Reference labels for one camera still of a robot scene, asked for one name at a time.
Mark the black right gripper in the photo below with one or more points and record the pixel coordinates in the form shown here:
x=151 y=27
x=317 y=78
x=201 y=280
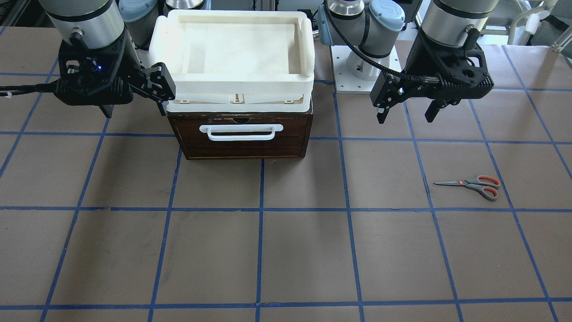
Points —
x=129 y=59

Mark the white foam tray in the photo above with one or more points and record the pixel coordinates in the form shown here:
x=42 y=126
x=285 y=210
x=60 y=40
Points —
x=236 y=61

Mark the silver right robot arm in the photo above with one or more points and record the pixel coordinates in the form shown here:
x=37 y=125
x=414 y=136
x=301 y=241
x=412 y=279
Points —
x=93 y=24

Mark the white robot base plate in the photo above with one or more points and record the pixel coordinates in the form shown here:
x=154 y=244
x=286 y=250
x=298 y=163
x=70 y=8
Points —
x=351 y=74

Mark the grey orange scissors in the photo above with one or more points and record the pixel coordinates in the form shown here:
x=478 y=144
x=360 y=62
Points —
x=485 y=185

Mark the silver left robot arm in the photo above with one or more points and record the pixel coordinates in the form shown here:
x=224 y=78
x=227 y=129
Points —
x=370 y=30

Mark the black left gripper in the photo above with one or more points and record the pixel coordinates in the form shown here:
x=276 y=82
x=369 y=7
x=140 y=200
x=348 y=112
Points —
x=416 y=60

